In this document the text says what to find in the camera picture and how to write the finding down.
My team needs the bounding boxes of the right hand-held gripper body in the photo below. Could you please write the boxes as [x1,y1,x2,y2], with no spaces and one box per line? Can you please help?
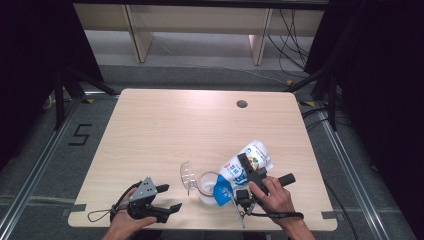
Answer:
[226,168,297,230]

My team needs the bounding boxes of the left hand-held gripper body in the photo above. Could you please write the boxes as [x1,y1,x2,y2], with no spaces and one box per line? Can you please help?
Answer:
[127,176,172,224]

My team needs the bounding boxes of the white and blue pouch bag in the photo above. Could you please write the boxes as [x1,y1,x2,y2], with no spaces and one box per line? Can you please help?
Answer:
[212,139,274,207]

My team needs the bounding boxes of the clear plastic jar lid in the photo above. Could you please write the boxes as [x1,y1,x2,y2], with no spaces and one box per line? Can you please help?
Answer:
[179,160,199,197]

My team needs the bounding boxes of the clear glass jar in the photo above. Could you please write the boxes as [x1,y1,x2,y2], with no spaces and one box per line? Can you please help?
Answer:
[196,170,224,205]

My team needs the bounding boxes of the person's right hand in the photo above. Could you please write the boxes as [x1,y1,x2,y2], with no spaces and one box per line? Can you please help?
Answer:
[248,176,298,230]

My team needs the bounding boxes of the person's left hand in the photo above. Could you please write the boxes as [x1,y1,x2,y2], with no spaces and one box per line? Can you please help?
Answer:
[109,190,158,235]

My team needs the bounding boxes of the grey tape strip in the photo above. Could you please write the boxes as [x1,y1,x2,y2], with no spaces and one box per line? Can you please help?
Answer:
[321,210,345,221]
[61,203,87,218]

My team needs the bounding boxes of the black metal stand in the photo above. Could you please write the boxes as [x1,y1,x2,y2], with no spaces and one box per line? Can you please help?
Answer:
[284,66,339,132]
[53,66,120,132]

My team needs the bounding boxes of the dark curtain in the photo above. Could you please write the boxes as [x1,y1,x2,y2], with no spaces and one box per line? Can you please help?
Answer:
[0,0,105,172]
[303,0,424,236]

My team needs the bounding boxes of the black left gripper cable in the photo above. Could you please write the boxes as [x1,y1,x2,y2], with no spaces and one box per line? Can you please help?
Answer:
[87,181,143,224]

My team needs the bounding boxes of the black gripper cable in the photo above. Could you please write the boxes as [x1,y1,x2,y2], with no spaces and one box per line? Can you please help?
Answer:
[87,181,143,224]
[247,209,305,221]

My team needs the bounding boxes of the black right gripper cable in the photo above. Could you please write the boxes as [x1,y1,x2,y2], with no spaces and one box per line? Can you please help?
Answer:
[247,209,305,221]

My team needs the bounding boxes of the black floor cables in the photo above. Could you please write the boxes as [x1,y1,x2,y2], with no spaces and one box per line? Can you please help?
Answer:
[300,105,352,132]

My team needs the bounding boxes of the metal floor rail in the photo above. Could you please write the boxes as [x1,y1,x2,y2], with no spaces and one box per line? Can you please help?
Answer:
[0,99,82,232]
[316,102,392,240]

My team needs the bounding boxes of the grey floor cable cover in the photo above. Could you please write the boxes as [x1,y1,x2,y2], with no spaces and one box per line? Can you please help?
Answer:
[0,194,77,205]

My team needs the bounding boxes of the black hanging cable bundle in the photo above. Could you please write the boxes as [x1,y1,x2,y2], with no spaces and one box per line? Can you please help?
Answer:
[266,8,312,80]

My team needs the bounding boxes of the light wooden desk frame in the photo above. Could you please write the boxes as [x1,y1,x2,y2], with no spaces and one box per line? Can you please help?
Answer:
[73,3,326,67]

